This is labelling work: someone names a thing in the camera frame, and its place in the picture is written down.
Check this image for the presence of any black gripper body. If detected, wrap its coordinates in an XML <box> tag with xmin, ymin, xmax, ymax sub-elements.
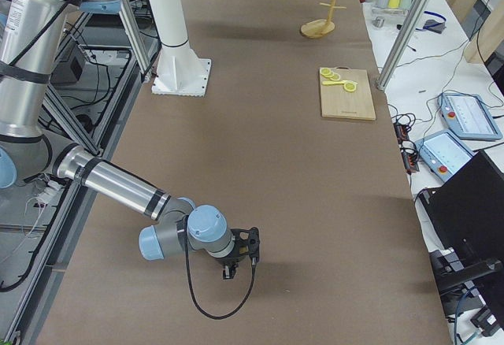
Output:
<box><xmin>216</xmin><ymin>228</ymin><xmax>249</xmax><ymax>271</ymax></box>

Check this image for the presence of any wooden cup rack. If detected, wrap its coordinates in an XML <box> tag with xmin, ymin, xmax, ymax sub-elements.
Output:
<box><xmin>299</xmin><ymin>0</ymin><xmax>352</xmax><ymax>40</ymax></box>

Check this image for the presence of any small metal cup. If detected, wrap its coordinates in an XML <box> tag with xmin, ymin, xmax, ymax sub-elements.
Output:
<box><xmin>372</xmin><ymin>17</ymin><xmax>385</xmax><ymax>28</ymax></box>

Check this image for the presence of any light green cup on tray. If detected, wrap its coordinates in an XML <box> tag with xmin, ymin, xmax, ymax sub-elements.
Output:
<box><xmin>398</xmin><ymin>0</ymin><xmax>413</xmax><ymax>10</ymax></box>

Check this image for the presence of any bamboo cutting board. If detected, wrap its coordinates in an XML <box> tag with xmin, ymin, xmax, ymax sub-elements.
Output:
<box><xmin>319</xmin><ymin>67</ymin><xmax>376</xmax><ymax>121</ymax></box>

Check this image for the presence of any yellow plastic knife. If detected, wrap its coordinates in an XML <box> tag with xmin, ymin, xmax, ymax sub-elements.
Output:
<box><xmin>321</xmin><ymin>80</ymin><xmax>347</xmax><ymax>86</ymax></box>

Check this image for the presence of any black power strip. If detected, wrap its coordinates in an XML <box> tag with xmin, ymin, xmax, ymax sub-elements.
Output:
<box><xmin>394</xmin><ymin>121</ymin><xmax>419</xmax><ymax>175</ymax></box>

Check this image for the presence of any lemon slice single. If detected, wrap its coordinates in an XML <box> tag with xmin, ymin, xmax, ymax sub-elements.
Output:
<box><xmin>343</xmin><ymin>80</ymin><xmax>358</xmax><ymax>92</ymax></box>

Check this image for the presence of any lemon slice front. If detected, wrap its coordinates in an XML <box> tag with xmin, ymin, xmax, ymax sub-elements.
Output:
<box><xmin>320</xmin><ymin>68</ymin><xmax>334</xmax><ymax>77</ymax></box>

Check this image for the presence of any blue teach pendant near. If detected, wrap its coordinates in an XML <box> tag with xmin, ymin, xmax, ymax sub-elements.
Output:
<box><xmin>415</xmin><ymin>130</ymin><xmax>475</xmax><ymax>182</ymax></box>

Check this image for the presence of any blue teach pendant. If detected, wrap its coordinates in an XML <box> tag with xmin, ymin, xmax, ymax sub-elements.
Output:
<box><xmin>438</xmin><ymin>93</ymin><xmax>502</xmax><ymax>141</ymax></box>
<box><xmin>415</xmin><ymin>130</ymin><xmax>475</xmax><ymax>182</ymax></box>

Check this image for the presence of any black monitor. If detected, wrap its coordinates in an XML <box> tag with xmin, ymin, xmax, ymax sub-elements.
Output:
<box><xmin>418</xmin><ymin>151</ymin><xmax>503</xmax><ymax>266</ymax></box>

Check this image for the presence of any blue teach pendant far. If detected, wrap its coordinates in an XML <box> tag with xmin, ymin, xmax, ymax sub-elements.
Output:
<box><xmin>438</xmin><ymin>93</ymin><xmax>502</xmax><ymax>141</ymax></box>

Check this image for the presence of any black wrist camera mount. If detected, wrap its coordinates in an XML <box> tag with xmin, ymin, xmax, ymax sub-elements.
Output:
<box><xmin>235</xmin><ymin>227</ymin><xmax>261</xmax><ymax>265</ymax></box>

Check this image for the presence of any black camera cable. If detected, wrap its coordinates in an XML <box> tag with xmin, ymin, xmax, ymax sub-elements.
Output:
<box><xmin>183</xmin><ymin>218</ymin><xmax>258</xmax><ymax>318</ymax></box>

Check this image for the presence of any white pedestal column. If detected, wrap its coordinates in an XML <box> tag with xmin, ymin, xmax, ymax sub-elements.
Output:
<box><xmin>149</xmin><ymin>0</ymin><xmax>211</xmax><ymax>97</ymax></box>

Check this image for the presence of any black box under frame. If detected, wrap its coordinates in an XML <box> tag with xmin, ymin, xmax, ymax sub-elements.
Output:
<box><xmin>50</xmin><ymin>47</ymin><xmax>85</xmax><ymax>85</ymax></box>

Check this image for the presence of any aluminium frame post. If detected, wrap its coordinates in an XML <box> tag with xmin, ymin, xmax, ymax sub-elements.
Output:
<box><xmin>376</xmin><ymin>0</ymin><xmax>429</xmax><ymax>91</ymax></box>

